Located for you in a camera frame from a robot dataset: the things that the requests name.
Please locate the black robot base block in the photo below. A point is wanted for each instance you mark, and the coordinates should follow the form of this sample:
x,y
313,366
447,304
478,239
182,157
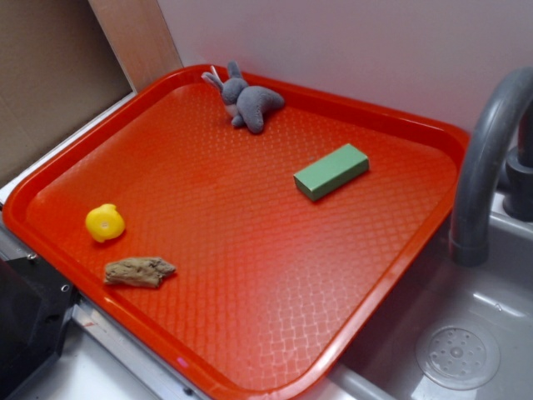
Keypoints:
x,y
36,307

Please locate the green rectangular block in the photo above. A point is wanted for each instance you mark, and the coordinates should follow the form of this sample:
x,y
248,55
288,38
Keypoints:
x,y
331,172

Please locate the red plastic serving tray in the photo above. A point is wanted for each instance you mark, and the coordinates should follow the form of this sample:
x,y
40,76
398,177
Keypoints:
x,y
270,287

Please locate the grey plush bunny toy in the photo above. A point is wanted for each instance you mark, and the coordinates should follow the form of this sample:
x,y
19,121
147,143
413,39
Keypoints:
x,y
247,105

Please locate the brown driftwood piece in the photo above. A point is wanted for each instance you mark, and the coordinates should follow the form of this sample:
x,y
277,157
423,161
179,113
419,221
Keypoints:
x,y
143,272

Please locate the yellow rubber duck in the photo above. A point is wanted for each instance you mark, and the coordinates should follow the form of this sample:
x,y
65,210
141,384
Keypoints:
x,y
105,223

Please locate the light wooden board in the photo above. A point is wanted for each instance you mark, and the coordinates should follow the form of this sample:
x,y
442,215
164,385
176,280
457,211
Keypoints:
x,y
140,39

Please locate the grey plastic sink basin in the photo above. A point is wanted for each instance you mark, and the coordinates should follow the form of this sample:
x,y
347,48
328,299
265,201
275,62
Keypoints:
x,y
451,332

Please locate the brown cardboard panel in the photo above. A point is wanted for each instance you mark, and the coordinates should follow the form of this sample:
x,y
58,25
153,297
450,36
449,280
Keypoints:
x,y
58,72

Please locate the grey toy sink faucet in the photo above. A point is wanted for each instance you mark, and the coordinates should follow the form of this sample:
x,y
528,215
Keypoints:
x,y
501,142

